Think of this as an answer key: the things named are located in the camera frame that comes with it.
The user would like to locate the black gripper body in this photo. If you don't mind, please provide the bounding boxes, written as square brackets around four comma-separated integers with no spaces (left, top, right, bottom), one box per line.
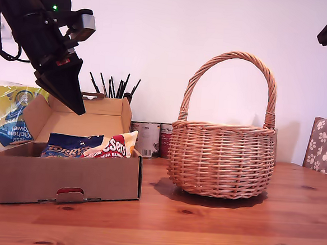
[12,10,87,79]

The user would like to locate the blue Terry's chocolate bag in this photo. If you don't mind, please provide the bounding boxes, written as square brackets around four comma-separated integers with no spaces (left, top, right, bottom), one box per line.
[40,130,106,163]

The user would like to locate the red Maltesers bunnies bag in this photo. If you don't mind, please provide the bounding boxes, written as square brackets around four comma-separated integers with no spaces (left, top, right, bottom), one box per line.
[79,126,140,162]

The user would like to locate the brown cardboard box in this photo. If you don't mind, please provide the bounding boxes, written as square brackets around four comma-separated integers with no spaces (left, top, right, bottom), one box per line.
[0,85,148,214]

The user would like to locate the woven wicker basket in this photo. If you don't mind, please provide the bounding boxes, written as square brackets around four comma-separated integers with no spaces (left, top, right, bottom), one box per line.
[164,46,283,203]

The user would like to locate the yellow kitchen towel pack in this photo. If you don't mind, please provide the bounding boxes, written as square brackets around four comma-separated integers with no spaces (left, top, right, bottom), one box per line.
[0,80,52,154]

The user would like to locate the white label tin can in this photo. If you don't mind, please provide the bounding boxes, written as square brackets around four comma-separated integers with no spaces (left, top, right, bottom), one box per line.
[129,121,161,159]

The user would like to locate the red label tin can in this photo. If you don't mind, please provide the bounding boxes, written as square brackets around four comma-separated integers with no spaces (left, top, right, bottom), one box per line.
[157,123,175,159]

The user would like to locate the wooden chair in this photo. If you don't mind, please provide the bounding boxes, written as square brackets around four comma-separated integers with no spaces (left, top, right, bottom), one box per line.
[301,115,327,178]

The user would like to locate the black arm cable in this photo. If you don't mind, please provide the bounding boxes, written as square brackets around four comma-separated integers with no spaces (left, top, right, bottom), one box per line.
[0,4,35,63]

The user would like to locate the white wall light switch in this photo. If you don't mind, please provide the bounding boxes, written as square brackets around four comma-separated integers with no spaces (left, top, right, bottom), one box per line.
[0,15,16,41]

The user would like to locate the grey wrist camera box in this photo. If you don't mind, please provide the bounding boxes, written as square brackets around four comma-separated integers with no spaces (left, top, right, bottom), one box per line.
[63,7,99,44]

